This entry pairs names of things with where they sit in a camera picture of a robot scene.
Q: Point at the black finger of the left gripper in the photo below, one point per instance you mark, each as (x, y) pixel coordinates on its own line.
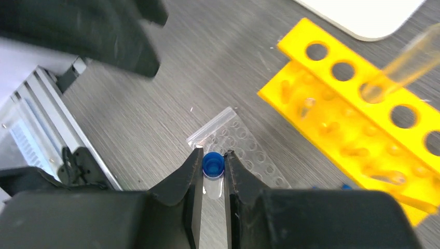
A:
(106, 31)

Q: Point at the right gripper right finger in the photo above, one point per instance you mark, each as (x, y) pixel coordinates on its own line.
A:
(262, 217)

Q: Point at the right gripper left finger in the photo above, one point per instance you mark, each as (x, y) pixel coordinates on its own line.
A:
(44, 213)

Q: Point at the clear glass test tube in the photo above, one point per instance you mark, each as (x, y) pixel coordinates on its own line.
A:
(416, 59)

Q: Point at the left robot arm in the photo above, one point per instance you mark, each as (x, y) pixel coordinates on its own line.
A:
(37, 129)

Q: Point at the clear well plate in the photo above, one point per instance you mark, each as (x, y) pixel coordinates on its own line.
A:
(227, 131)

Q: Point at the yellow test tube rack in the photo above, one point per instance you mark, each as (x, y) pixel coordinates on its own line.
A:
(379, 146)

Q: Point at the white flat tray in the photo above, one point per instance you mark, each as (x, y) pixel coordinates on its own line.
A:
(365, 20)

